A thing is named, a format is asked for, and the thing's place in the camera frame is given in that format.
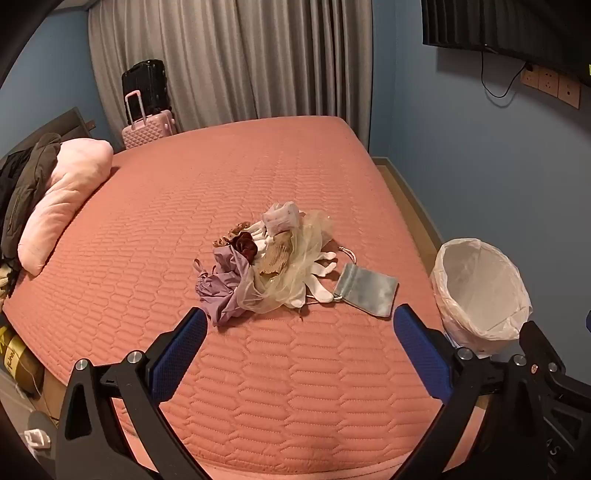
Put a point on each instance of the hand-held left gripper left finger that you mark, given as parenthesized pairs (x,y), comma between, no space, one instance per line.
(184,350)

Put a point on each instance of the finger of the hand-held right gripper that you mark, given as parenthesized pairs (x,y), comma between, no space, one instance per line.
(542,341)

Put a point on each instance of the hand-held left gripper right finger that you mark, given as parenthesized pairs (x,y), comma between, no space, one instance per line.
(422,355)

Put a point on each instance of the purple cloth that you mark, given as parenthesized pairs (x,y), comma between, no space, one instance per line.
(221,286)

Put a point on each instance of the bin with white plastic liner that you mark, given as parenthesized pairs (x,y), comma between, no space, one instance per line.
(480,286)

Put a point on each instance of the cream organza mesh bag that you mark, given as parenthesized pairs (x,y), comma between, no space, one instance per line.
(268,295)

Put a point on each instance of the brown scrunchie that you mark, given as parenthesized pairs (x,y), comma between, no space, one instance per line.
(221,241)

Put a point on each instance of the dark red scrunchie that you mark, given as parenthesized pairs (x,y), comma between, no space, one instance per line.
(244,244)

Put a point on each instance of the white cotton glove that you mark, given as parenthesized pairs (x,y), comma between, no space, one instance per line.
(263,230)
(318,290)

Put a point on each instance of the white pink scrunchie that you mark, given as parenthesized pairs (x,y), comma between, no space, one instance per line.
(281,217)

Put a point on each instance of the brown cardboard box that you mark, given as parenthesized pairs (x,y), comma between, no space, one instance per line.
(32,369)

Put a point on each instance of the white power adapter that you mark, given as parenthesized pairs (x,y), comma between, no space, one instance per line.
(37,437)

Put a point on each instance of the pink quilted bed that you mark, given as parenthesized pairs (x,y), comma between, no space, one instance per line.
(231,184)

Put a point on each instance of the yellow printed bag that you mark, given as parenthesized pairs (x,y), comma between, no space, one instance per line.
(9,350)

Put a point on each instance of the pink pillow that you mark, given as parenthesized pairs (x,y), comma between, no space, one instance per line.
(60,198)

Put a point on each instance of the pink suitcase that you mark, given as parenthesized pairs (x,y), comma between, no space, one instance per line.
(152,129)

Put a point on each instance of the dark jacket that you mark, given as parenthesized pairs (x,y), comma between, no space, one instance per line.
(32,175)

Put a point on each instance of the dark headboard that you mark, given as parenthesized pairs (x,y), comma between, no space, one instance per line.
(69,122)

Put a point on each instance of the black suitcase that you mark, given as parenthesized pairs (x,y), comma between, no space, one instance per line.
(145,81)

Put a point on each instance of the grey curtain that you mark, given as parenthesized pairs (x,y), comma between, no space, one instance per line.
(231,60)

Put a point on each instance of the tan wall socket panel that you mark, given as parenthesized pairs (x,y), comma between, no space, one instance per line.
(530,79)
(549,83)
(569,92)

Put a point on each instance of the black wall television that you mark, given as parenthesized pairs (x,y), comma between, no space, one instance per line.
(508,23)

